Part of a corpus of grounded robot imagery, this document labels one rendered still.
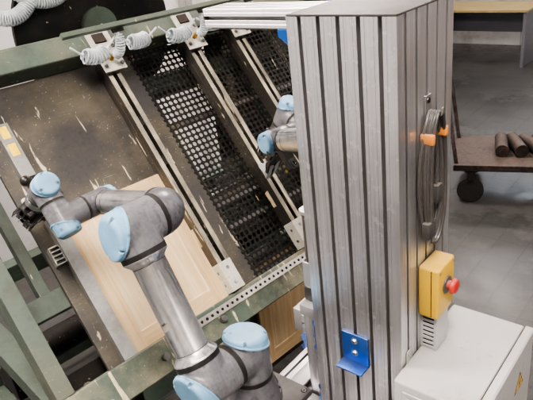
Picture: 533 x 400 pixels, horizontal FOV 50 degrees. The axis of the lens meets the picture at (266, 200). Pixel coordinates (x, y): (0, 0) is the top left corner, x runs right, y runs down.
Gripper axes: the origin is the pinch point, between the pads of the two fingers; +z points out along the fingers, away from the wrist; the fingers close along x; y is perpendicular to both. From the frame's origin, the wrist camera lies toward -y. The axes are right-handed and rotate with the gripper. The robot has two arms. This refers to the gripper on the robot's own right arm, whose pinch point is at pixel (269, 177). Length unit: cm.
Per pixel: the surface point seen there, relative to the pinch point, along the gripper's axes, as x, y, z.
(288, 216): -17.3, -5.9, 27.3
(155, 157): 21.7, 40.0, 9.5
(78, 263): 69, 24, 25
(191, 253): 28.8, 6.3, 31.4
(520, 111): -496, -9, 143
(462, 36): -821, 175, 226
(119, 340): 72, -4, 38
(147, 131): 17, 51, 6
